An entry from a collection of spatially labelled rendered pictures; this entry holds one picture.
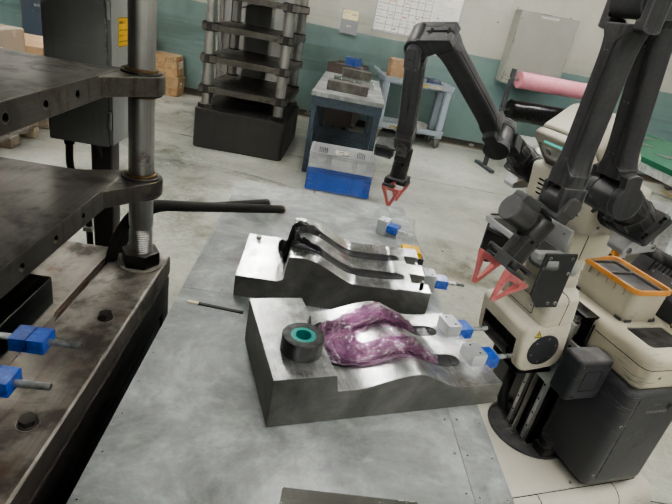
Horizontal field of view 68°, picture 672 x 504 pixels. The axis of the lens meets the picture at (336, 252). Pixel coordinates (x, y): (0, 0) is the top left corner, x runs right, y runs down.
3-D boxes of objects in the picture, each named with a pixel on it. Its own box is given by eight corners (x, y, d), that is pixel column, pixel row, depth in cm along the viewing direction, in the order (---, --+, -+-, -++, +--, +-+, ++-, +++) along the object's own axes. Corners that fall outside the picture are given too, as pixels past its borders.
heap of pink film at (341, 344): (408, 321, 119) (416, 293, 116) (444, 370, 104) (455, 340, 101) (305, 325, 110) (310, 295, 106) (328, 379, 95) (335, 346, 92)
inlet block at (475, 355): (502, 357, 117) (510, 339, 115) (515, 371, 113) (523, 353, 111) (455, 361, 113) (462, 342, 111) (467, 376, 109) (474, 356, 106)
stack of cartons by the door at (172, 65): (185, 95, 743) (187, 35, 707) (177, 98, 713) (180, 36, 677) (128, 84, 740) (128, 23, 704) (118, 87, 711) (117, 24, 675)
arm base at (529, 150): (549, 161, 146) (525, 149, 156) (537, 142, 141) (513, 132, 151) (527, 182, 147) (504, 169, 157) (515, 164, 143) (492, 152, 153)
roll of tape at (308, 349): (285, 333, 97) (287, 318, 96) (325, 342, 97) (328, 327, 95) (275, 357, 90) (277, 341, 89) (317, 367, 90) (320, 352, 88)
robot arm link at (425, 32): (444, 31, 117) (455, 5, 121) (397, 49, 127) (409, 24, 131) (513, 158, 144) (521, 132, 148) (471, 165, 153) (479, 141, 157)
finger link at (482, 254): (475, 287, 109) (503, 254, 106) (459, 271, 115) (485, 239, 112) (493, 299, 112) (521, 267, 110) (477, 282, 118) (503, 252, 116)
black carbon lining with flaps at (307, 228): (396, 261, 145) (404, 232, 141) (404, 289, 131) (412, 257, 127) (279, 243, 142) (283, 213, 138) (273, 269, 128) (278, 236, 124)
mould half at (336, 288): (408, 275, 154) (419, 236, 148) (422, 322, 131) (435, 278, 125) (248, 251, 150) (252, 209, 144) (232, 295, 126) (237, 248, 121)
